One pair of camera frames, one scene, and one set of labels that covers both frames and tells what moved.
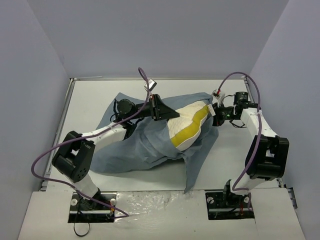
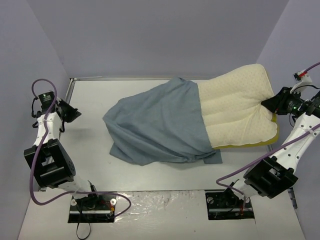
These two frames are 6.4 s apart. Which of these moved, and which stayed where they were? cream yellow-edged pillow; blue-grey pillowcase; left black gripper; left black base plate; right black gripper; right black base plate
Moved: left black gripper; blue-grey pillowcase; cream yellow-edged pillow; right black gripper
Stayed: right black base plate; left black base plate
